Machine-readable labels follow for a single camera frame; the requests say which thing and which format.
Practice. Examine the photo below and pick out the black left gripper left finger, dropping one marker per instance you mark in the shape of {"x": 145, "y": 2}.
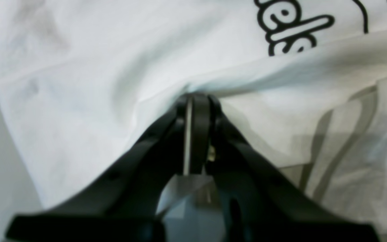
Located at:
{"x": 120, "y": 205}

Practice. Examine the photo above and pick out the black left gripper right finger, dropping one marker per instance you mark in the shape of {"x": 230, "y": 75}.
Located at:
{"x": 259, "y": 204}

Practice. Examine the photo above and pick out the white t-shirt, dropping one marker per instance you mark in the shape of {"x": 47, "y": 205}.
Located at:
{"x": 305, "y": 81}

